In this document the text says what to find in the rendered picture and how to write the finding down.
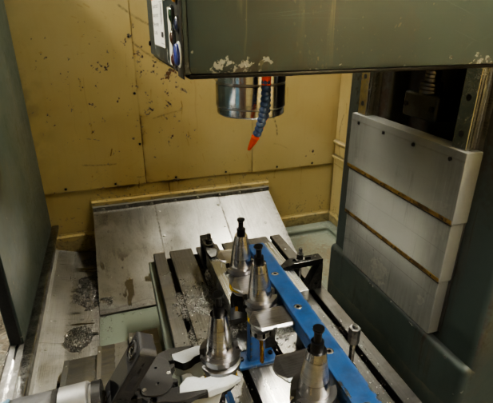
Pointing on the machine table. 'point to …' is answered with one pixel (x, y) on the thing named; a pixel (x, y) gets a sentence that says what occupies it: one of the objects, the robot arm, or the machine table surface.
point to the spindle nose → (248, 97)
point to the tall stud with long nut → (353, 339)
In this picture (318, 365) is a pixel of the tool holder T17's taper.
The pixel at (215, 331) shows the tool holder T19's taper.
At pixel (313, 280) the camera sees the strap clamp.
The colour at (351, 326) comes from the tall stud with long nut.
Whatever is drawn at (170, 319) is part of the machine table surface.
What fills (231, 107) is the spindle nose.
